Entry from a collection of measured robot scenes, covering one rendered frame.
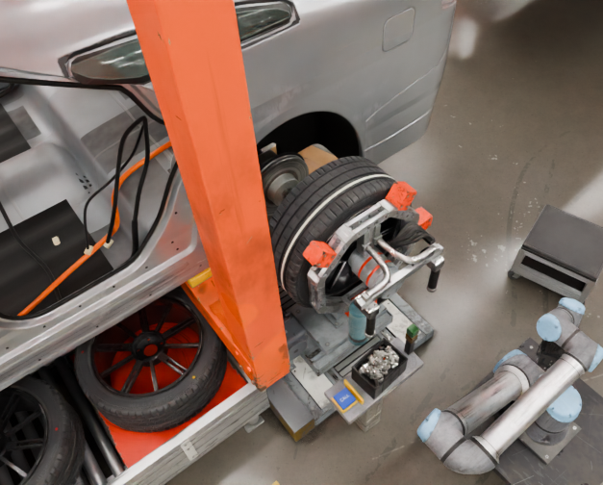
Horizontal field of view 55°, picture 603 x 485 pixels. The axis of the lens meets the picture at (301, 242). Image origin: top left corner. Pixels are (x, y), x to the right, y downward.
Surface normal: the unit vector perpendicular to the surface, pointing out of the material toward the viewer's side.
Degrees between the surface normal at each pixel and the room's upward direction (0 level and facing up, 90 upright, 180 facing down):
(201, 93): 90
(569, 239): 0
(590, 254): 0
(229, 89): 90
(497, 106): 0
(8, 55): 43
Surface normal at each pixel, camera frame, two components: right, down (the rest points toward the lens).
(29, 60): 0.45, 0.00
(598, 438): -0.05, -0.61
